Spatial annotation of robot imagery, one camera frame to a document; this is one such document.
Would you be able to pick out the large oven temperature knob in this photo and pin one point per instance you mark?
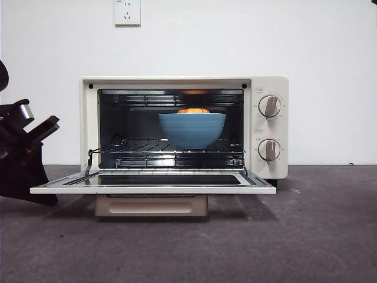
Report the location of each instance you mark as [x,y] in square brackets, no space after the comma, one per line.
[269,106]

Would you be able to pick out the red yellow apple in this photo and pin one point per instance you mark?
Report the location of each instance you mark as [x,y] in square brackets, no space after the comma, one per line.
[194,111]

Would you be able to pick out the small oven timer knob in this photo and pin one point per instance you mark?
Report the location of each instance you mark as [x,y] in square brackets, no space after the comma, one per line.
[269,150]

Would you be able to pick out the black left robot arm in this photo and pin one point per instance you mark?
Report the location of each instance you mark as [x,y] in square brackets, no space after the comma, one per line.
[3,76]

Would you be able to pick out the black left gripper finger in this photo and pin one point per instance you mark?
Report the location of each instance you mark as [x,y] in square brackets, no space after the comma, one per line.
[23,177]

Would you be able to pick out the white Toshiba toaster oven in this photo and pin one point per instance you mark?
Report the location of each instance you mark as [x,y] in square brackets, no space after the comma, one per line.
[91,123]

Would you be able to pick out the white wall socket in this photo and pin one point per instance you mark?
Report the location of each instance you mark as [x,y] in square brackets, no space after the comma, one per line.
[127,13]

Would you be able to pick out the blue ribbed bowl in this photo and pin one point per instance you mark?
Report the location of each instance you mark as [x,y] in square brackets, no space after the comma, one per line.
[191,129]

